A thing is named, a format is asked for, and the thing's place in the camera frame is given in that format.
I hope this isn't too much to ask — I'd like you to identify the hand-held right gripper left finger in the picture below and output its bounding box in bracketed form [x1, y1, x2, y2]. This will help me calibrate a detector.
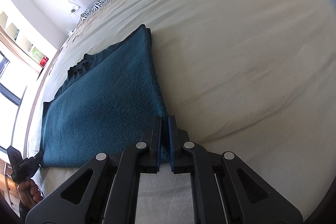
[25, 115, 162, 224]

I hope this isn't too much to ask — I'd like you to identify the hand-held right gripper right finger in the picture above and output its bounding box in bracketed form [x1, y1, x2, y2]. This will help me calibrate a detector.
[167, 115, 304, 224]

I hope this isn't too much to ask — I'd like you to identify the beige curtain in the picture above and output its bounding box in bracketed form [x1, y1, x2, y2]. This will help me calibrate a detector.
[0, 27, 43, 75]

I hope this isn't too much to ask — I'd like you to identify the green container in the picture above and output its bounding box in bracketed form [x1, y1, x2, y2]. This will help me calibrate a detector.
[31, 47, 43, 60]

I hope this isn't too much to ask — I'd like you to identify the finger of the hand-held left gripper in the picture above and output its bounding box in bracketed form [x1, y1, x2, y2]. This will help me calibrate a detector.
[34, 151, 45, 169]

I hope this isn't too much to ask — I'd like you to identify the dark teal knit sweater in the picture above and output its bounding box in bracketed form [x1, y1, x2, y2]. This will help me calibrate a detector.
[41, 24, 172, 169]

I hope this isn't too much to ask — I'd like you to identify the white shelf unit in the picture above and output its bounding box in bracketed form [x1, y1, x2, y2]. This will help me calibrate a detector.
[0, 11, 58, 75]

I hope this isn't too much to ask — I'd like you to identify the black framed window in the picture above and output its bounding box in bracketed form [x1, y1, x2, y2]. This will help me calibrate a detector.
[0, 51, 28, 159]

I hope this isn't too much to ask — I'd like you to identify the person's left hand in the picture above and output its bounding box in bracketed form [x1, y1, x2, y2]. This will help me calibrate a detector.
[16, 176, 43, 212]

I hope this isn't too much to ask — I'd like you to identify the bed with beige cover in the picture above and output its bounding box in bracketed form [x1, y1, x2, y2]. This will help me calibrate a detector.
[22, 0, 332, 224]

